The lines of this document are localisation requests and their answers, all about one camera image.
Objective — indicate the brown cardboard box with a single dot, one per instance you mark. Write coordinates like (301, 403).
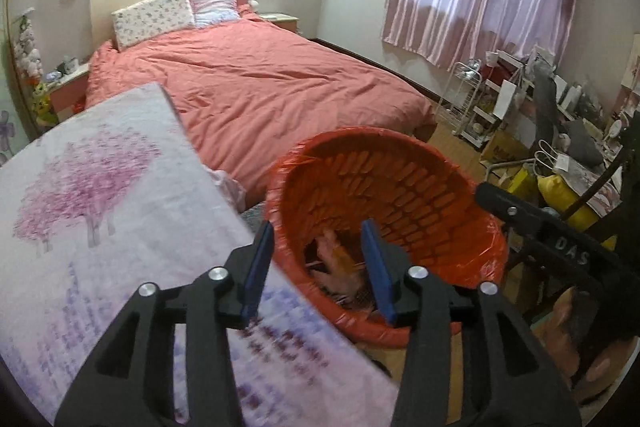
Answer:
(502, 149)

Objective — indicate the white shelf trolley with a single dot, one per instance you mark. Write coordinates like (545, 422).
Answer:
(487, 127)

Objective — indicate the bed with coral duvet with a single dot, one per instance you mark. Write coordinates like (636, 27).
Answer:
(275, 97)

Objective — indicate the yellow bag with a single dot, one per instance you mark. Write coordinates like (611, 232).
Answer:
(562, 202)

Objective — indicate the person's right hand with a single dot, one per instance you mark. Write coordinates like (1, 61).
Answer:
(562, 322)

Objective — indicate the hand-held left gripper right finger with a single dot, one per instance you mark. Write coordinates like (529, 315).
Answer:
(377, 272)

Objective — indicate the white floral pillow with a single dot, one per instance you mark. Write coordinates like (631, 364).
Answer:
(152, 17)

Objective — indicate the pink striped pillow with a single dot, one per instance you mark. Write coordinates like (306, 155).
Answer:
(215, 4)

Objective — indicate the orange plastic basket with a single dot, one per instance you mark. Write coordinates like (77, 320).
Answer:
(400, 187)

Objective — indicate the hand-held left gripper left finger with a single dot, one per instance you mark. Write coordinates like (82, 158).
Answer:
(257, 267)

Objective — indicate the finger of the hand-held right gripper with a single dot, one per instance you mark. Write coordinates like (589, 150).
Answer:
(510, 209)

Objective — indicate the floral sliding-door wardrobe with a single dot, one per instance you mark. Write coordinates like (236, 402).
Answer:
(10, 107)

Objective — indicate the black chair back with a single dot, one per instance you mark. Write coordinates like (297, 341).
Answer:
(547, 107)

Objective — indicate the hanging plush toys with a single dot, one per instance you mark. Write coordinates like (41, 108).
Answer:
(27, 49)

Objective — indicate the white mug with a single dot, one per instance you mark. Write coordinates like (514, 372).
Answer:
(69, 65)

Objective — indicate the pink nightstand with mug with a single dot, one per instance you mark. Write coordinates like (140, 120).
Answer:
(67, 89)

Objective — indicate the yellow plush toy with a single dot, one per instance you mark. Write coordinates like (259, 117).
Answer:
(42, 102)

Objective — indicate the small round lamp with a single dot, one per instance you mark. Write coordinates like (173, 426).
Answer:
(254, 4)

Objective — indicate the lavender floral tablecloth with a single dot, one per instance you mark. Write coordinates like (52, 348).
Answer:
(100, 207)

